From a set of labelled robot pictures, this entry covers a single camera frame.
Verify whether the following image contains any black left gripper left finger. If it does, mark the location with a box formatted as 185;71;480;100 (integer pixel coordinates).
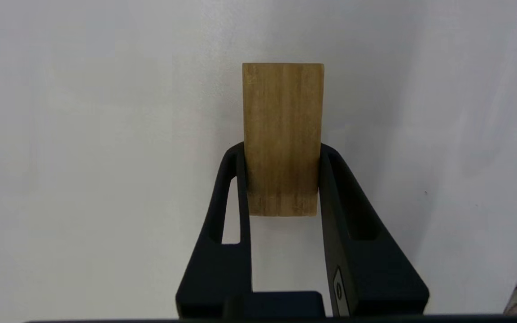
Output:
175;143;253;318

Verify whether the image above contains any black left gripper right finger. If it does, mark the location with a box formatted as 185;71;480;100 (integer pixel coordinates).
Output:
319;144;430;317

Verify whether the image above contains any arched wooden building block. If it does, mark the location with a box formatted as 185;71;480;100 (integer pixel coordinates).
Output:
242;63;324;217

